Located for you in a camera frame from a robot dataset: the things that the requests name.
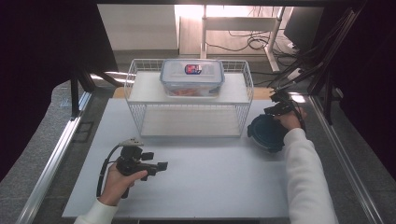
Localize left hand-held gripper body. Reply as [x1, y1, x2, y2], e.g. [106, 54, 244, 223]
[116, 138, 158, 182]

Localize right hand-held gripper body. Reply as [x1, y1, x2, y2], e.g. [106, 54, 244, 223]
[270, 91, 295, 117]

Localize dark teal round lid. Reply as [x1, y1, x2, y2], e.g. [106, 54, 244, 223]
[247, 114, 290, 154]

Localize white wire shelf rack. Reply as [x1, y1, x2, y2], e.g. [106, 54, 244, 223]
[123, 58, 255, 138]

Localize clear rectangular food container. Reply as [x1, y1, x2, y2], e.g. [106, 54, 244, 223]
[159, 58, 226, 98]

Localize person's right hand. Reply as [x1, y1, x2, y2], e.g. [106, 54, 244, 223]
[275, 105, 307, 132]

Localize person's left hand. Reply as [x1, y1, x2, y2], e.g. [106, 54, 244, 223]
[98, 162, 149, 207]

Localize wooden board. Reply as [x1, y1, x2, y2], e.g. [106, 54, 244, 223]
[111, 87, 280, 101]

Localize white power strip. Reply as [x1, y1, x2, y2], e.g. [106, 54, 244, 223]
[285, 67, 304, 82]

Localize black metal stand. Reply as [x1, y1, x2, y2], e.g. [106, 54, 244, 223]
[54, 27, 124, 121]
[267, 6, 368, 125]

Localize black monitor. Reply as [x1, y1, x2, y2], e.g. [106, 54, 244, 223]
[283, 7, 325, 52]

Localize dark curtain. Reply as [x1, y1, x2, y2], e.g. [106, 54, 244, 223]
[311, 0, 396, 181]
[0, 0, 120, 183]

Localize white cabinet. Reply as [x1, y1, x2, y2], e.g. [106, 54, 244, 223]
[97, 4, 180, 52]

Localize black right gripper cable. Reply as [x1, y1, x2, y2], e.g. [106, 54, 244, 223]
[290, 98, 307, 133]

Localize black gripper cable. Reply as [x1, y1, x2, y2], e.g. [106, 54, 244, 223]
[96, 144, 123, 198]
[290, 98, 307, 133]

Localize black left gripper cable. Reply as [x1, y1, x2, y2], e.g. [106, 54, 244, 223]
[96, 144, 123, 198]

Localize black floor cables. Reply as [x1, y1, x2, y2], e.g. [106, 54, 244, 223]
[205, 6, 292, 59]

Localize aluminium rail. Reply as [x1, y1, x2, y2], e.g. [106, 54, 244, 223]
[15, 91, 94, 224]
[309, 94, 385, 224]

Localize white desk frame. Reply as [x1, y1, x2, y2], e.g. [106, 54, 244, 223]
[199, 4, 286, 73]

